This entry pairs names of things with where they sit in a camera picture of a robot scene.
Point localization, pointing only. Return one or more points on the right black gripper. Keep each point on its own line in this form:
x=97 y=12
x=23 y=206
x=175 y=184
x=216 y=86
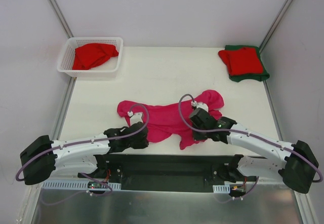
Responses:
x=200 y=118

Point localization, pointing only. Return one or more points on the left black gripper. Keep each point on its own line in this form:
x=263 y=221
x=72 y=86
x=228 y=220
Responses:
x=141 y=132

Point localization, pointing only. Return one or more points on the pink t shirt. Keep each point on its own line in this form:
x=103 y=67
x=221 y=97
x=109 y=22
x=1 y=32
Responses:
x=164 y=121

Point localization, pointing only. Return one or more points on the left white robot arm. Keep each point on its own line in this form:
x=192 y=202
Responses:
x=45 y=158

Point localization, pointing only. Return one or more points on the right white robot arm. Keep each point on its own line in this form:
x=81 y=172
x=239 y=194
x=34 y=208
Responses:
x=292 y=163

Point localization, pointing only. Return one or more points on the folded red t shirt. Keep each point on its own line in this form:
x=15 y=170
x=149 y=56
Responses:
x=242 y=61

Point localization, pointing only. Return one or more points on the folded green t shirt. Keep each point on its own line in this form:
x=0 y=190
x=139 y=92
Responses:
x=257 y=77

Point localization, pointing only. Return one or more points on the white plastic basket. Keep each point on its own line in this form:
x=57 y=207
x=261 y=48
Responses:
x=106 y=71

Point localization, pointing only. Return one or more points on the red crumpled t shirt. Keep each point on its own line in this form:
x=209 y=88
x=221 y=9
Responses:
x=93 y=55

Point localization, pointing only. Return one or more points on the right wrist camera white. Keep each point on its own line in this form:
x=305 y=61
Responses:
x=199 y=105

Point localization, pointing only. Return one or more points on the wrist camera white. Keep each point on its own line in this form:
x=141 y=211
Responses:
x=199 y=105
x=135 y=118

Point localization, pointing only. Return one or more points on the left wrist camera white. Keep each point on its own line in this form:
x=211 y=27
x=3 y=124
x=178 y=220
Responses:
x=135 y=118

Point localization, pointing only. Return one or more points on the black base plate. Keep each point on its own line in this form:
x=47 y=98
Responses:
x=167 y=173

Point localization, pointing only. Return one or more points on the right grey cable duct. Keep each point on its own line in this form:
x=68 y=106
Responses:
x=221 y=189

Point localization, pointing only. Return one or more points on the grey cable duct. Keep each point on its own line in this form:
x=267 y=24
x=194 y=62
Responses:
x=72 y=185
x=221 y=189

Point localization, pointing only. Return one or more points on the left grey cable duct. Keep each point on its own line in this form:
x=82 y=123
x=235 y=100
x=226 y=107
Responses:
x=72 y=185

